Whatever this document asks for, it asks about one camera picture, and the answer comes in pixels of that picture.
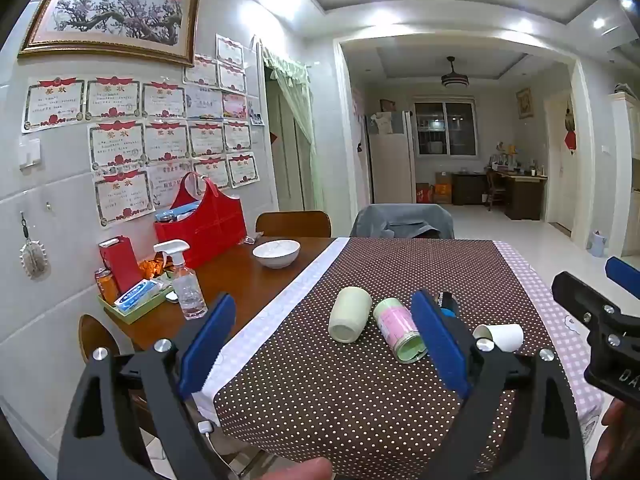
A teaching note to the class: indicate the framed blossom painting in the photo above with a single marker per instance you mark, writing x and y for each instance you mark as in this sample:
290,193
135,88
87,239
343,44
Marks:
112,12

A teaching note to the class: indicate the blue and white packet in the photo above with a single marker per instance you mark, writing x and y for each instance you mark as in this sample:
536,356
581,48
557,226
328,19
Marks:
139,294

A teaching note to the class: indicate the hanging round brush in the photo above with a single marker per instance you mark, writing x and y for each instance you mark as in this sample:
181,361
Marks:
34,256

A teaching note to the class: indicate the orange snack packet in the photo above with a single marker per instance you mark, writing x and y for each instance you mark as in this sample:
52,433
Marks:
150,266

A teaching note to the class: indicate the white lace cloth strip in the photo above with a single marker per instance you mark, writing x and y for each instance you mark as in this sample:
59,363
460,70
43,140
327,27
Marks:
280,310

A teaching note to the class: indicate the green lace curtain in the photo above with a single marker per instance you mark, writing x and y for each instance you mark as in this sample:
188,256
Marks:
292,90

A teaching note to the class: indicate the red cardboard box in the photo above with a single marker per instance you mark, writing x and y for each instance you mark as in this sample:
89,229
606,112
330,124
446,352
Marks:
424,193

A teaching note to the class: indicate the person's right hand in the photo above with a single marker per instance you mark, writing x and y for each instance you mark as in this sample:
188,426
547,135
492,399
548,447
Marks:
617,440

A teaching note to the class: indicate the brown cardboard box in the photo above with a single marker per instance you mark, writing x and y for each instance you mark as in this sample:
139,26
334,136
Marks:
442,187

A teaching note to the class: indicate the black and blue lighter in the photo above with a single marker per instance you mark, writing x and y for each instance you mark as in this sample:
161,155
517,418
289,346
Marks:
447,305

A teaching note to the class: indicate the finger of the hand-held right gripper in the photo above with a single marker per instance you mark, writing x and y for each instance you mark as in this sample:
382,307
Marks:
624,271
575,292

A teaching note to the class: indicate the wooden table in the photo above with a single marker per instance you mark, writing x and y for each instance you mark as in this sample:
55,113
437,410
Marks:
260,285

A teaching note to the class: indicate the pale green cup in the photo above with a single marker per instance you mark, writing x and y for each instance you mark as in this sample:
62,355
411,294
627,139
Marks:
349,315

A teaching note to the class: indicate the red basket bag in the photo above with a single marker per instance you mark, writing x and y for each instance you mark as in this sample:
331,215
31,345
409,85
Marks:
202,232

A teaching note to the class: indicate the wall of award certificates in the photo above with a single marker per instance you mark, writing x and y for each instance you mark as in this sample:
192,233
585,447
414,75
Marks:
150,135

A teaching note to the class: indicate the ceiling fan lamp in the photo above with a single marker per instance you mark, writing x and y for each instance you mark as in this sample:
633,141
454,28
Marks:
454,78

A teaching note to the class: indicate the small framed picture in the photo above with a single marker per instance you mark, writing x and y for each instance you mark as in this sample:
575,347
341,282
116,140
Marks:
523,103

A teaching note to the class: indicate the white refrigerator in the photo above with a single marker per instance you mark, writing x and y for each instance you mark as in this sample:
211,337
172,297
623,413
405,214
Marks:
390,160

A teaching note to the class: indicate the red door decoration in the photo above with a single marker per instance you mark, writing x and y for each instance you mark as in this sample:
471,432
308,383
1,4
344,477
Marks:
570,132

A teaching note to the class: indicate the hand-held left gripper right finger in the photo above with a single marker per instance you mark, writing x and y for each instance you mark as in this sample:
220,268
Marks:
441,347

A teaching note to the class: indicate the green tray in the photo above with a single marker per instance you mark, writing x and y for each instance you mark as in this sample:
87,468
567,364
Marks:
131,311

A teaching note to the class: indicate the white wall hook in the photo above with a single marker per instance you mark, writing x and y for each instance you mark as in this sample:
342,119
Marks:
30,152

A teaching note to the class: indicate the dark wooden desk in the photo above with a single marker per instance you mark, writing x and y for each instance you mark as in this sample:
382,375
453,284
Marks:
525,192

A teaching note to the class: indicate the dark wooden chair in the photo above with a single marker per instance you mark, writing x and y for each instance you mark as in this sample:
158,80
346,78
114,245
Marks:
495,189

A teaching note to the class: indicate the group of small bottles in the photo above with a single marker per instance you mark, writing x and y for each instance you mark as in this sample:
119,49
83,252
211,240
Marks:
515,160

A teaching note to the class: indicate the pink and green cup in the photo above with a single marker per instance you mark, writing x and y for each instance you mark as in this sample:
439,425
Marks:
399,330

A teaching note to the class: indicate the orange drink can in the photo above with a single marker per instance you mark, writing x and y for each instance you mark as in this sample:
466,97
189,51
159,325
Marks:
106,284

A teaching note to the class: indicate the white bowl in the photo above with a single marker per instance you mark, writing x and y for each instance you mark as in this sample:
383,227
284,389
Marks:
276,253

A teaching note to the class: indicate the pink checked tablecloth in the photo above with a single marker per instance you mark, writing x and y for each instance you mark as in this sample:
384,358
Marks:
537,280

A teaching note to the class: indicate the barred window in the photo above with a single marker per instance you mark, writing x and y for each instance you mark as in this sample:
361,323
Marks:
444,129

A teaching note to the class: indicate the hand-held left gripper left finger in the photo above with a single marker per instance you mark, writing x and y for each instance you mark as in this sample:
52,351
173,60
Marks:
209,347

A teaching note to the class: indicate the person's left hand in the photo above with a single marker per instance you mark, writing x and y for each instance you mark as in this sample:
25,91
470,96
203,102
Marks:
300,471

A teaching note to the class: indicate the white paper cup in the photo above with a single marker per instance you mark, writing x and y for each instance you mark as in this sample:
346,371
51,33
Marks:
500,336

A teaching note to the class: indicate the brown dotted tablecloth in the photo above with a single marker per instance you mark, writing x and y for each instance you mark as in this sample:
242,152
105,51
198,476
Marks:
350,400

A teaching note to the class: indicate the clear spray bottle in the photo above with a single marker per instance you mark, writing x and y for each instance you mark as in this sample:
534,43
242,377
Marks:
186,285

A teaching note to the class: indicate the white cabinet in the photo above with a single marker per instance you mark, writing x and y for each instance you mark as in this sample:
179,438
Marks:
625,160

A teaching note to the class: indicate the pale blue kettle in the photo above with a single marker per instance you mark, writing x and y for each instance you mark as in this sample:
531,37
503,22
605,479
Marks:
597,244

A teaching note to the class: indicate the grey jacket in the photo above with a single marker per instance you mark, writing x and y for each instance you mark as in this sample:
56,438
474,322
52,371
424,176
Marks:
400,220

